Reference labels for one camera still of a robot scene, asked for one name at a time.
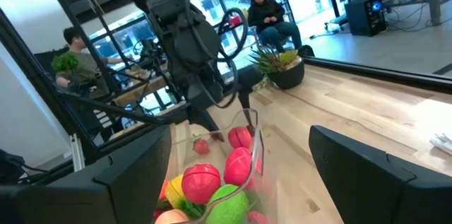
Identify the green toy lime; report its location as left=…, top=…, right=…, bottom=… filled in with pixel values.
left=206, top=184, right=250, bottom=224

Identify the potted green succulent plant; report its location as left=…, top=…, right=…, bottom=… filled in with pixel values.
left=249, top=45, right=307, bottom=90

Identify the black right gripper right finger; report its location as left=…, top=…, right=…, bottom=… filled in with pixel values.
left=309, top=124, right=452, bottom=224

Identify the person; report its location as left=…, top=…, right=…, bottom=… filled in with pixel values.
left=246, top=0, right=304, bottom=54
left=54, top=25, right=124, bottom=100

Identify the wooden background table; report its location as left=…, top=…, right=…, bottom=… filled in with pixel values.
left=111, top=71, right=170, bottom=107

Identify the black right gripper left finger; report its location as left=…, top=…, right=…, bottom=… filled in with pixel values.
left=0, top=124, right=173, bottom=224

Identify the clear plastic tupperware container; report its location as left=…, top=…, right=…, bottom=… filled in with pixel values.
left=155, top=107, right=269, bottom=224

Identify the pink orange toy peach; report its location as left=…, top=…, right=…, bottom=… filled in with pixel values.
left=154, top=208, right=191, bottom=224

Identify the yellow toy bell pepper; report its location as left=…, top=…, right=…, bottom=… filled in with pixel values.
left=165, top=173, right=204, bottom=220

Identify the black computer blue light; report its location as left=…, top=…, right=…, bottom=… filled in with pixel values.
left=344, top=0, right=389, bottom=37

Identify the orange toy orange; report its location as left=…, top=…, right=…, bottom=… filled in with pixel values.
left=157, top=179, right=170, bottom=202

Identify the silver aluminium extrusion post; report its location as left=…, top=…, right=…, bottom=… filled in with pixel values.
left=69, top=134, right=85, bottom=172

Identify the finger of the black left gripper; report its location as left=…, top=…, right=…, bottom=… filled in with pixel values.
left=186, top=105, right=226, bottom=143
left=237, top=89, right=256, bottom=137

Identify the green leafy background plant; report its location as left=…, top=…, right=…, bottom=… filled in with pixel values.
left=51, top=51, right=81, bottom=73

